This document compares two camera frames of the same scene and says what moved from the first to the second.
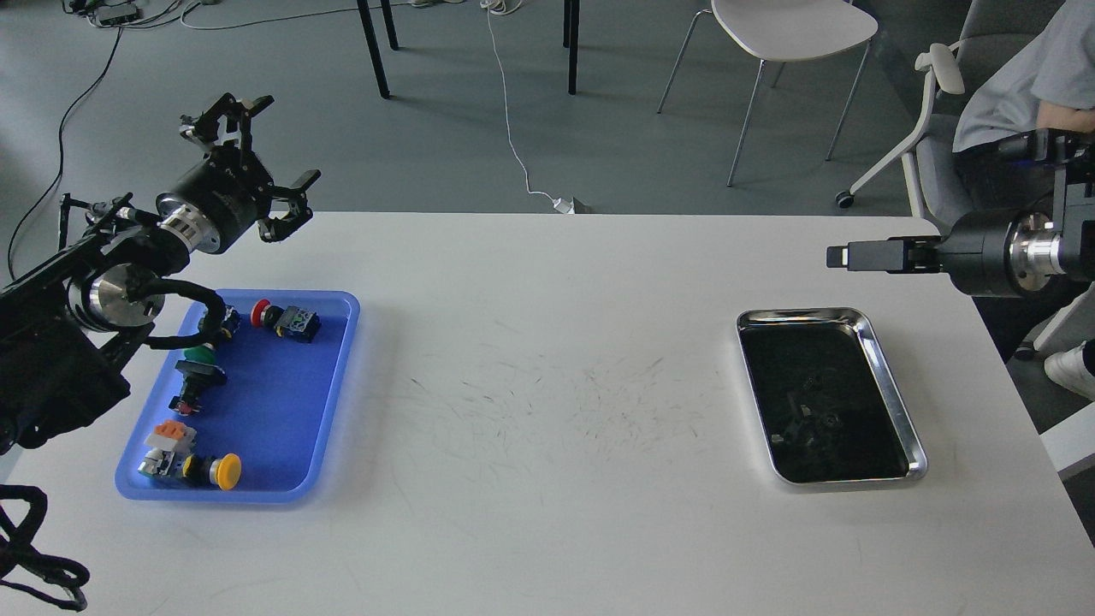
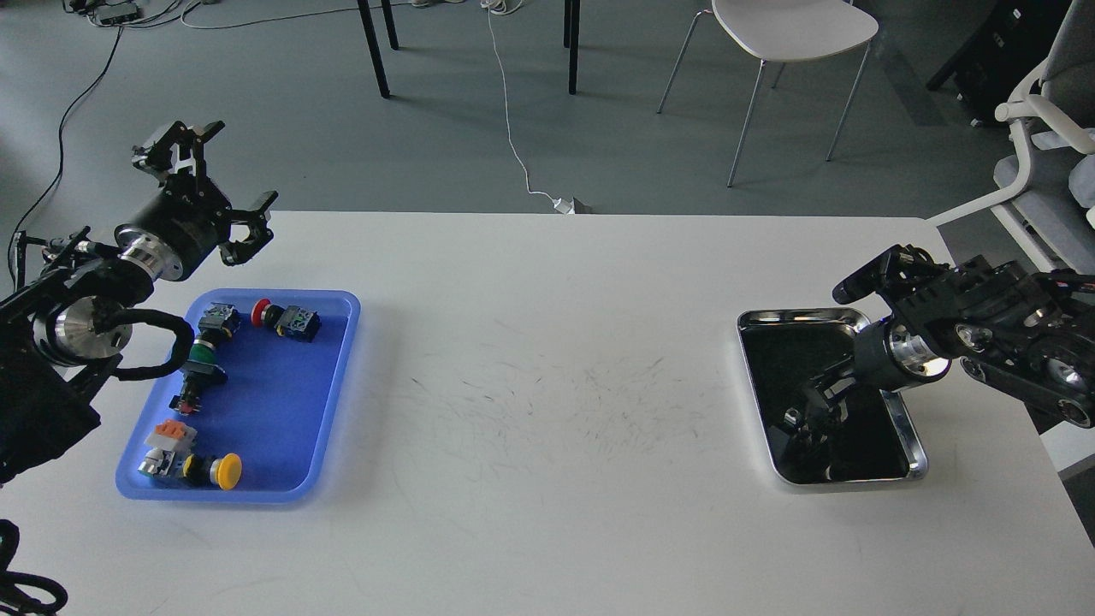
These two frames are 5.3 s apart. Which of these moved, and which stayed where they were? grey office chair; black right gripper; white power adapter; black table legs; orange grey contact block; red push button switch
Moved: black right gripper; grey office chair
Stayed: orange grey contact block; black table legs; white power adapter; red push button switch
